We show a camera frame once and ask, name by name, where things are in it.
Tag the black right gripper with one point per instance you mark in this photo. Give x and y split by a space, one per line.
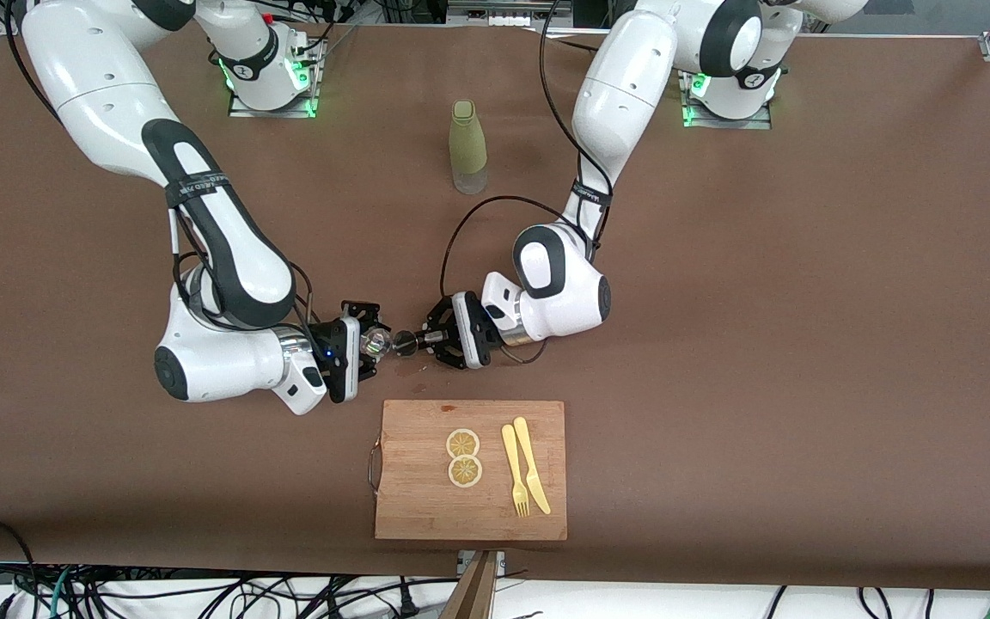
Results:
361 320

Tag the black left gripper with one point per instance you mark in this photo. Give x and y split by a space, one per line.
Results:
442 334

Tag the clear glass beaker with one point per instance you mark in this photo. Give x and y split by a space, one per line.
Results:
377 344

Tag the steel jigger measuring cup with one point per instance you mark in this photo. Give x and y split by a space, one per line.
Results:
405 342

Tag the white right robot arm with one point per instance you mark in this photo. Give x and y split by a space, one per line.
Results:
100 77

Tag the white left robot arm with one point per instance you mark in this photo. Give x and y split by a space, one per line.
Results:
624 103

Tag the lemon slice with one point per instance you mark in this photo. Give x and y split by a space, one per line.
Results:
462 444
465 471

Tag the yellow plastic fork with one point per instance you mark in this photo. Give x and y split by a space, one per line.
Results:
510 456

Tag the yellow plastic knife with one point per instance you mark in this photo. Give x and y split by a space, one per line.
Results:
528 456

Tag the bamboo cutting board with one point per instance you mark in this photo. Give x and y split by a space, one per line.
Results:
418 499

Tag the green sleeved glass bottle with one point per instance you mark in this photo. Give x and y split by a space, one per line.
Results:
467 146

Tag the grey equipment rack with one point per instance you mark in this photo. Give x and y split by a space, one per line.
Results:
504 10

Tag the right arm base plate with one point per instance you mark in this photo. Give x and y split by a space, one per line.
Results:
289 113

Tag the aluminium profile post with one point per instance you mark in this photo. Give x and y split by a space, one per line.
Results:
473 597

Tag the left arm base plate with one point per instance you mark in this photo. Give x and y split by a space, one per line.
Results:
753 124

